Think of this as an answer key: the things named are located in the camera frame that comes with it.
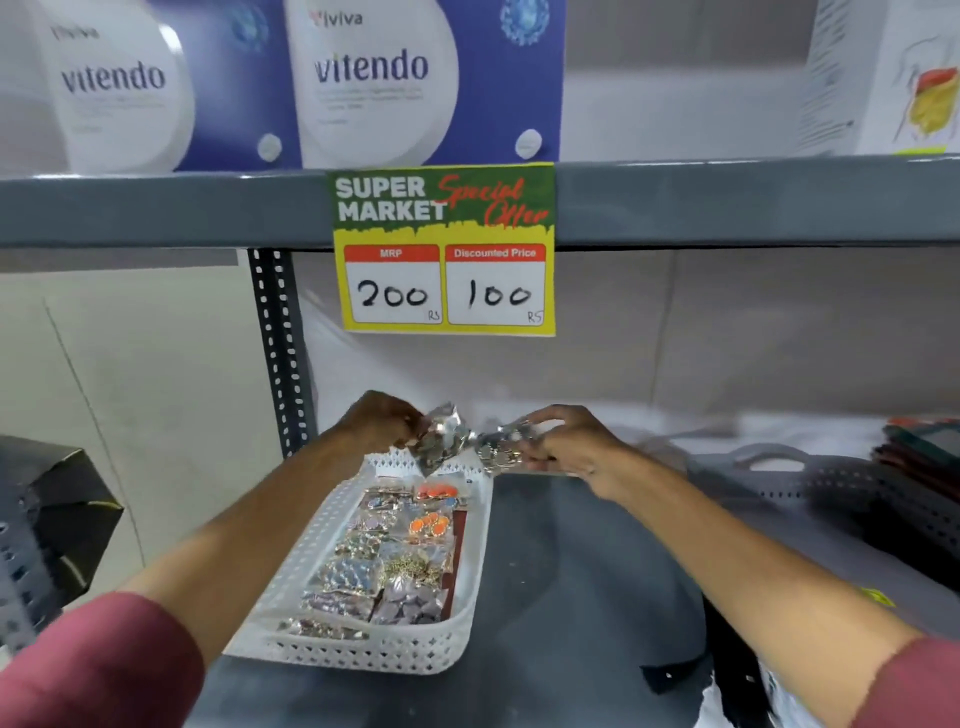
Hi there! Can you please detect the person's right hand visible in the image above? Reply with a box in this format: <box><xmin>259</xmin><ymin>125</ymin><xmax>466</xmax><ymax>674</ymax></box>
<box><xmin>517</xmin><ymin>405</ymin><xmax>644</xmax><ymax>504</ymax></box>

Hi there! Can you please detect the person's left hand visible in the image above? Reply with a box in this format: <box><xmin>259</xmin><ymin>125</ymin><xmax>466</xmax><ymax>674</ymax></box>
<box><xmin>339</xmin><ymin>390</ymin><xmax>428</xmax><ymax>456</ymax></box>

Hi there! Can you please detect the clear packet of silver jewelry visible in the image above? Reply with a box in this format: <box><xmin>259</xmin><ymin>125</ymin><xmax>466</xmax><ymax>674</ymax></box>
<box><xmin>472</xmin><ymin>420</ymin><xmax>543</xmax><ymax>478</ymax></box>
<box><xmin>408</xmin><ymin>402</ymin><xmax>475</xmax><ymax>478</ymax></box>

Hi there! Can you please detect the person's left forearm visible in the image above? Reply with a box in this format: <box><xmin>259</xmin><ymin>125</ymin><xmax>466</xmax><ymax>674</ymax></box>
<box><xmin>120</xmin><ymin>423</ymin><xmax>376</xmax><ymax>667</ymax></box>

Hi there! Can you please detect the person's right forearm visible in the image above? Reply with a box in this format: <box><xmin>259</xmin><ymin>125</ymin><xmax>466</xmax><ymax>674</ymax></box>
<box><xmin>600</xmin><ymin>453</ymin><xmax>925</xmax><ymax>728</ymax></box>

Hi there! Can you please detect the pile of small jewelry packets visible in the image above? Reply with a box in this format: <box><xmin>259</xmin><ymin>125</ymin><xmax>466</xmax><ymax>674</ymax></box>
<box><xmin>276</xmin><ymin>477</ymin><xmax>468</xmax><ymax>643</ymax></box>

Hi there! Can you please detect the grey metal shelf board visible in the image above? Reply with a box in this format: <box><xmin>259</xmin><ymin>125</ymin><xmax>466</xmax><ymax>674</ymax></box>
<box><xmin>183</xmin><ymin>468</ymin><xmax>960</xmax><ymax>728</ymax></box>
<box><xmin>0</xmin><ymin>153</ymin><xmax>960</xmax><ymax>253</ymax></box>

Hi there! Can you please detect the white plastic basket tray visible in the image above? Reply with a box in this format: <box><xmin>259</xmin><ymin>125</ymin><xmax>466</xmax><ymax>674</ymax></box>
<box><xmin>223</xmin><ymin>450</ymin><xmax>496</xmax><ymax>676</ymax></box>

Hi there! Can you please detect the green yellow price sign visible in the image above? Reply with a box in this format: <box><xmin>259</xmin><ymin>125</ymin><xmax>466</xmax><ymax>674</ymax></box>
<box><xmin>327</xmin><ymin>162</ymin><xmax>558</xmax><ymax>338</ymax></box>

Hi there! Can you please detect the blue and white box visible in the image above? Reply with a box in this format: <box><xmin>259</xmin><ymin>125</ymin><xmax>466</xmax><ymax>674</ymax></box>
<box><xmin>0</xmin><ymin>0</ymin><xmax>303</xmax><ymax>176</ymax></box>
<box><xmin>283</xmin><ymin>0</ymin><xmax>568</xmax><ymax>171</ymax></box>

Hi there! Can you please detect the black bag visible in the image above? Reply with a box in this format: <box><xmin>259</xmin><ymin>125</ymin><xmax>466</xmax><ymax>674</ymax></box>
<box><xmin>0</xmin><ymin>435</ymin><xmax>126</xmax><ymax>610</ymax></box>

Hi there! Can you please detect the maroon left sleeve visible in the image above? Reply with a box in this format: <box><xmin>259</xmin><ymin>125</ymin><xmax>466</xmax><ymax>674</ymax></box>
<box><xmin>0</xmin><ymin>591</ymin><xmax>207</xmax><ymax>728</ymax></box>

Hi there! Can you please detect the maroon sleeve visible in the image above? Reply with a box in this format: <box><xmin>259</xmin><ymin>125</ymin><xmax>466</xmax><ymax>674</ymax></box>
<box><xmin>849</xmin><ymin>636</ymin><xmax>960</xmax><ymax>728</ymax></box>
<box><xmin>0</xmin><ymin>591</ymin><xmax>207</xmax><ymax>728</ymax></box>

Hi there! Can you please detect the maroon right sleeve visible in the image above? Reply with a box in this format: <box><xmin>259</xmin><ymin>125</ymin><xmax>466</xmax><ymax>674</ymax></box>
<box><xmin>849</xmin><ymin>636</ymin><xmax>960</xmax><ymax>728</ymax></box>

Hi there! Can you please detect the white box with organ print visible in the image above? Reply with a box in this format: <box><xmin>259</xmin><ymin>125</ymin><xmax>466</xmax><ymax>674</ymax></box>
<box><xmin>793</xmin><ymin>0</ymin><xmax>960</xmax><ymax>157</ymax></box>

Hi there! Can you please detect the grey plastic basket with handle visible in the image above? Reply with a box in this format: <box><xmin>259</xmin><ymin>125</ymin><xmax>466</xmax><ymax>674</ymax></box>
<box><xmin>684</xmin><ymin>442</ymin><xmax>960</xmax><ymax>575</ymax></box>

